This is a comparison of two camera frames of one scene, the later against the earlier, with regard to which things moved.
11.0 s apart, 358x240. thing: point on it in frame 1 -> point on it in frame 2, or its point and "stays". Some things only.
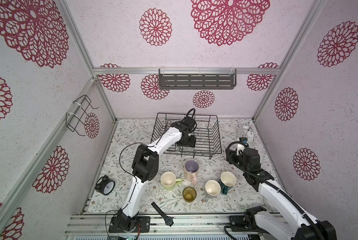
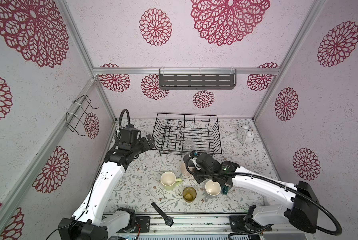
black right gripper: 231,155 -> 198,179
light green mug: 168,180 stays
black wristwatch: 168,220 stays
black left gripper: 192,143 -> 145,145
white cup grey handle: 212,188 stays
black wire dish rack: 208,141 stays
